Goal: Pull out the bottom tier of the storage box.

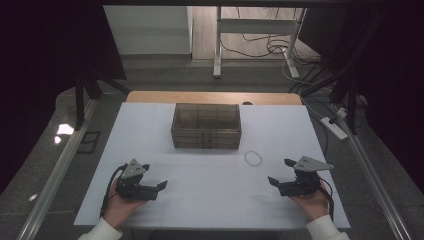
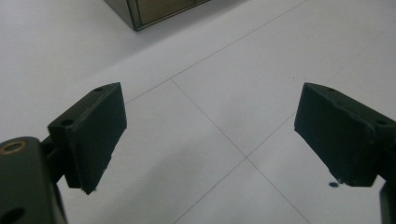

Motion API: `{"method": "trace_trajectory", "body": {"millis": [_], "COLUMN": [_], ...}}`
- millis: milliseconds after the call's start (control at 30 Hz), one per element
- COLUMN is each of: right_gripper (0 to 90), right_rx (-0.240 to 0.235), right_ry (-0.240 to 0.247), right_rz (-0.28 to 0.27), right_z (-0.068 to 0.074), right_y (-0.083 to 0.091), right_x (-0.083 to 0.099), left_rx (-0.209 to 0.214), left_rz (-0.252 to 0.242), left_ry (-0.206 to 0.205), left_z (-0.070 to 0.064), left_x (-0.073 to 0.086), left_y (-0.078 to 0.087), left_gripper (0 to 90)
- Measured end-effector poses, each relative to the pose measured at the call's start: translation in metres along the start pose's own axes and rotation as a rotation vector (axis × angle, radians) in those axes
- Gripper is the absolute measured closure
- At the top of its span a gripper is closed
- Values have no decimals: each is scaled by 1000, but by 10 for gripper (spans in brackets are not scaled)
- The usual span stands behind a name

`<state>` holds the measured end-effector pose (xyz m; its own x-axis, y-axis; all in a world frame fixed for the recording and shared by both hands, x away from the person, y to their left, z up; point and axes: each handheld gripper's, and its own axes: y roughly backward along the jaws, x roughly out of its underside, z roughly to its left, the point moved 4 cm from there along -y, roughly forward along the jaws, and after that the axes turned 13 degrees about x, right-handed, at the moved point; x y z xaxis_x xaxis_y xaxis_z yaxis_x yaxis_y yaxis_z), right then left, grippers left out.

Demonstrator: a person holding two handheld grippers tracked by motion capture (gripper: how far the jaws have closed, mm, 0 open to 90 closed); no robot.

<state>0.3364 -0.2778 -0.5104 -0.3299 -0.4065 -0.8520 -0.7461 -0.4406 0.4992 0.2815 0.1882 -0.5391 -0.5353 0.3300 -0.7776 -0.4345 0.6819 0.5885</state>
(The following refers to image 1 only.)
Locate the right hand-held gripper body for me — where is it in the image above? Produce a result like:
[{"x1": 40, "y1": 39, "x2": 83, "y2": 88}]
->
[{"x1": 279, "y1": 155, "x2": 335, "y2": 198}]

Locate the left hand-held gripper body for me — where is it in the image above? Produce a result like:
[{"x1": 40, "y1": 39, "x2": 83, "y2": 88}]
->
[{"x1": 114, "y1": 158, "x2": 160, "y2": 202}]

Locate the white bead bracelet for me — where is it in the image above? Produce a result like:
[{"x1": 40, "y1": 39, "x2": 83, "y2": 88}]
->
[{"x1": 243, "y1": 150, "x2": 264, "y2": 168}]

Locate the smoky acrylic drawer box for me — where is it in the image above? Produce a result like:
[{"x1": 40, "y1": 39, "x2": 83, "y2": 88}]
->
[{"x1": 170, "y1": 102, "x2": 243, "y2": 150}]

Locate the person's right hand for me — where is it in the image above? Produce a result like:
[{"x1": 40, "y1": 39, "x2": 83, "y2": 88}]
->
[{"x1": 289, "y1": 179, "x2": 332, "y2": 222}]

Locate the person's left hand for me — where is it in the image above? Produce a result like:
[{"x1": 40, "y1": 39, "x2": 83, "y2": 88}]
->
[{"x1": 102, "y1": 179, "x2": 148, "y2": 230}]

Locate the white power strip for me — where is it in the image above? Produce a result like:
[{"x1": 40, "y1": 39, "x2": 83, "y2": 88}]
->
[{"x1": 320, "y1": 116, "x2": 349, "y2": 141}]

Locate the dark floor grate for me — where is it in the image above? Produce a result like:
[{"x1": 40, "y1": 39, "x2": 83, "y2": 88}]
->
[{"x1": 76, "y1": 130, "x2": 102, "y2": 155}]

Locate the wooden table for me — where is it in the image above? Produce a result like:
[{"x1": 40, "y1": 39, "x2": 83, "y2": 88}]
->
[{"x1": 125, "y1": 90, "x2": 303, "y2": 107}]

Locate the black stand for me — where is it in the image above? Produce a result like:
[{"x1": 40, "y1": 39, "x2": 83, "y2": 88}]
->
[
  {"x1": 299, "y1": 63, "x2": 360, "y2": 136},
  {"x1": 74, "y1": 64, "x2": 130, "y2": 132}
]

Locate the white cabinet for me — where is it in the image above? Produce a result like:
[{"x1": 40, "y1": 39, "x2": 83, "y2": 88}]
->
[{"x1": 102, "y1": 4, "x2": 194, "y2": 56}]

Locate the dark curtain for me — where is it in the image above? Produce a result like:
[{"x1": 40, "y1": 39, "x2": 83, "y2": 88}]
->
[
  {"x1": 299, "y1": 0, "x2": 424, "y2": 185},
  {"x1": 0, "y1": 0, "x2": 127, "y2": 195}
]

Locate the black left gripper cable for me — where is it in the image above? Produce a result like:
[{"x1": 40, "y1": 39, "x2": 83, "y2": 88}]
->
[{"x1": 99, "y1": 162, "x2": 130, "y2": 219}]

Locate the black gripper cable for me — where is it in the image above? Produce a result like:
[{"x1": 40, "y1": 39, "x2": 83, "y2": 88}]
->
[
  {"x1": 99, "y1": 162, "x2": 130, "y2": 219},
  {"x1": 319, "y1": 179, "x2": 336, "y2": 222}
]

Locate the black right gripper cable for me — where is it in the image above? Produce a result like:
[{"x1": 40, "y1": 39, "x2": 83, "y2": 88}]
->
[{"x1": 319, "y1": 179, "x2": 336, "y2": 222}]

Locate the aluminium rail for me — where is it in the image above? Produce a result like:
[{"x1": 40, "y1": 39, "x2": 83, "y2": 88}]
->
[
  {"x1": 15, "y1": 98, "x2": 98, "y2": 240},
  {"x1": 332, "y1": 105, "x2": 414, "y2": 240}
]

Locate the tangle of floor cables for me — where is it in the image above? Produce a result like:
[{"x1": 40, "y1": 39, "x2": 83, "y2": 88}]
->
[{"x1": 220, "y1": 6, "x2": 323, "y2": 67}]

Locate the white desk frame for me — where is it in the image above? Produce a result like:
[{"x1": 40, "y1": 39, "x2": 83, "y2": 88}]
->
[{"x1": 212, "y1": 6, "x2": 308, "y2": 80}]

